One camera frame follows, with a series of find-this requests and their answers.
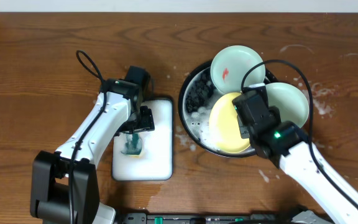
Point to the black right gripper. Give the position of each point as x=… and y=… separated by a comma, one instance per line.
x=275, y=111

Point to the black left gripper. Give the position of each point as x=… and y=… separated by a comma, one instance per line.
x=145, y=121

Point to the green and yellow sponge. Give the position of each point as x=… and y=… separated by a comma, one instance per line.
x=133, y=145

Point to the yellow plate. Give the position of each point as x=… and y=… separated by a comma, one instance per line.
x=224, y=128

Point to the light green plate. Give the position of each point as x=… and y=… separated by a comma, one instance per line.
x=290, y=101
x=230, y=65

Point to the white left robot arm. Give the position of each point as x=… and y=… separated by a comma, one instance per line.
x=64, y=183

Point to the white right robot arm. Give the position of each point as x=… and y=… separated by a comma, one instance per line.
x=291, y=150

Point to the black rectangular soapy tray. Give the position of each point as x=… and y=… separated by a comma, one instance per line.
x=156, y=160

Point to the round black metal tray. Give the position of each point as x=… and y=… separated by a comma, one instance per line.
x=196, y=99

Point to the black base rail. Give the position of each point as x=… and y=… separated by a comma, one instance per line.
x=143, y=218

